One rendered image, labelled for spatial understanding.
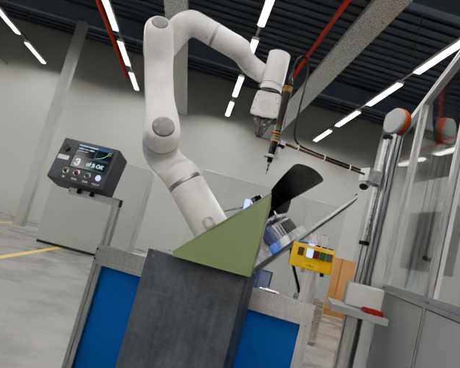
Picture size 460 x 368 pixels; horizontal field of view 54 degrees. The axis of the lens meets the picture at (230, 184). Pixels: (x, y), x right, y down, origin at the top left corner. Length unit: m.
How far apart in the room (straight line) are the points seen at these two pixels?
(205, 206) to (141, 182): 7.82
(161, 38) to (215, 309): 0.91
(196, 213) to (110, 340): 0.75
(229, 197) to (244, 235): 6.39
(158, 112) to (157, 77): 0.16
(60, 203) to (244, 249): 8.33
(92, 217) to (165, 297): 8.00
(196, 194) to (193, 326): 0.40
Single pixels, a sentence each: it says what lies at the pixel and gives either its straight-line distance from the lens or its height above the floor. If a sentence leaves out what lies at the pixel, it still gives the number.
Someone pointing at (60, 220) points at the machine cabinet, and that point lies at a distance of 9.45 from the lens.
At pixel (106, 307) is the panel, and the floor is 0.63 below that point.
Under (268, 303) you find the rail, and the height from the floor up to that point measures 0.82.
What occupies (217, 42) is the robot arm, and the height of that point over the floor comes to 1.70.
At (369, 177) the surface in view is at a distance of 2.48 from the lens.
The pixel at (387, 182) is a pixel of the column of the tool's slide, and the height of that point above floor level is 1.53.
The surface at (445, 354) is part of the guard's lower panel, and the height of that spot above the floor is 0.86.
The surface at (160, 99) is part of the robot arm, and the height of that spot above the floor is 1.40.
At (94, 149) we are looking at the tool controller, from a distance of 1.97.
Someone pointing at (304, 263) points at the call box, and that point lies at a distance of 1.70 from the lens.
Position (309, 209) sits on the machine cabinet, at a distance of 7.87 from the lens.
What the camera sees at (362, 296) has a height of 0.92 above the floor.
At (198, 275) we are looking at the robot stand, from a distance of 1.31.
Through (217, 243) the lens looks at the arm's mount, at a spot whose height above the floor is 1.00.
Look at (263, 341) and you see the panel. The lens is 1.78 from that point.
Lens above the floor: 1.02
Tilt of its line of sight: 7 degrees up
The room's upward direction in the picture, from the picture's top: 15 degrees clockwise
